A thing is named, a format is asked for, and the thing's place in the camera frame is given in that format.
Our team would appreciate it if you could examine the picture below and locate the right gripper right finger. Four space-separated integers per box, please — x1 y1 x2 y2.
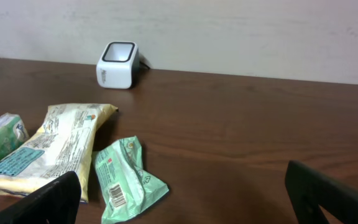
285 160 358 223

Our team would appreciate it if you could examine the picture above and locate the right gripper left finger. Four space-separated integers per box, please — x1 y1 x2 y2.
0 171 81 224

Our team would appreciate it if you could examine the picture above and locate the yellow snack bag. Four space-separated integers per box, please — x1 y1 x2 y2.
0 103 117 203

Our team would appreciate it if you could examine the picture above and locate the green snack packet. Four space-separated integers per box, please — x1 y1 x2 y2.
92 136 169 224

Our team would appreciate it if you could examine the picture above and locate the small green tissue pack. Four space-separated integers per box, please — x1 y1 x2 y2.
0 113 29 160

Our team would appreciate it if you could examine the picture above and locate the white barcode scanner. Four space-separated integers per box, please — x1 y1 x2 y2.
96 41 140 89

